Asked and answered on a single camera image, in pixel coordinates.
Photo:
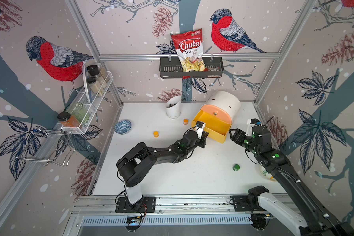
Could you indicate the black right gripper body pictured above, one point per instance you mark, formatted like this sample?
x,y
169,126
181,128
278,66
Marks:
x,y
248,144

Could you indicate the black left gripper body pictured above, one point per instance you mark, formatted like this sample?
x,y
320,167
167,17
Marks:
x,y
201,142

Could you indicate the yellow drawer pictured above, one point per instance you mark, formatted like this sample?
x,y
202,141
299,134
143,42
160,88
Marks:
x,y
216,128

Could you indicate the pink top drawer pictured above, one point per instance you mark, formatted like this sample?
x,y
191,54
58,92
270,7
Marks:
x,y
224,114

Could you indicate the round white drawer cabinet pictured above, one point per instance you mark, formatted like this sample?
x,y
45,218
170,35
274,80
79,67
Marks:
x,y
223,99

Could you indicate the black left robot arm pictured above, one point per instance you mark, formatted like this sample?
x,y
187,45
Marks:
x,y
135,164

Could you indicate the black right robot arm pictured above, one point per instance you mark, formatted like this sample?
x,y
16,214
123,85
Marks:
x,y
314,219

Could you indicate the green paint can right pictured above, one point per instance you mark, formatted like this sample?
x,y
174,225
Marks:
x,y
236,167

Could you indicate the floral patterned plate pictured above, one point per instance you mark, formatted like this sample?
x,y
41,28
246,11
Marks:
x,y
265,174

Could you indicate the white utensil holder cup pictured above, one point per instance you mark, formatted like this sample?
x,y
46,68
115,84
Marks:
x,y
173,107

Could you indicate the blue patterned bowl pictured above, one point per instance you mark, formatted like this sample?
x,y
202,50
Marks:
x,y
123,127

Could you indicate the red Chuba chips bag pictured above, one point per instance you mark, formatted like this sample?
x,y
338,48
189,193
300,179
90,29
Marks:
x,y
189,48

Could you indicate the black lid spice jar lower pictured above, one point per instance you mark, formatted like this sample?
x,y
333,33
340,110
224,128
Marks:
x,y
95,86

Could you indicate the black lid spice jar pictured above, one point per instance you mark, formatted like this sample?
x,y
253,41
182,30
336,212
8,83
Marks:
x,y
95,86
93,71

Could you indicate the green glass cup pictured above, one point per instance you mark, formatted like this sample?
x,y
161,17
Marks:
x,y
79,111

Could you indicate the black lid spice jar upper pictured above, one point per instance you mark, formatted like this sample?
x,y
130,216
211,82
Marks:
x,y
93,71

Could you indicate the orange sauce jar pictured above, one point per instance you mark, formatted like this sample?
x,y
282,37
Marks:
x,y
68,120

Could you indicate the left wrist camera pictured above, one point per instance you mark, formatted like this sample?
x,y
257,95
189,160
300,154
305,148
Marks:
x,y
199,128

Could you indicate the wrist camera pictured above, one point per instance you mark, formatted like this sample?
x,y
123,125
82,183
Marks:
x,y
255,124
199,128

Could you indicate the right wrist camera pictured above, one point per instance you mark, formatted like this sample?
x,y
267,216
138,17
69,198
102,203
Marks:
x,y
255,124

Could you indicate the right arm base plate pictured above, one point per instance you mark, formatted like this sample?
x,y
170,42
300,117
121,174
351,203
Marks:
x,y
242,203

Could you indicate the black wire wall basket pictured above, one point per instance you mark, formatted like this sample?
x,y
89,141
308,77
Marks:
x,y
206,67

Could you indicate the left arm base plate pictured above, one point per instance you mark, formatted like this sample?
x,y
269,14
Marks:
x,y
145,205

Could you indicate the white wire wall shelf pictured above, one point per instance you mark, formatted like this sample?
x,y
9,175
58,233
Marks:
x,y
91,100

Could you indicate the metal wire hook rack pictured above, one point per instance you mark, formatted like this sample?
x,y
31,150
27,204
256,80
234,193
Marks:
x,y
49,147

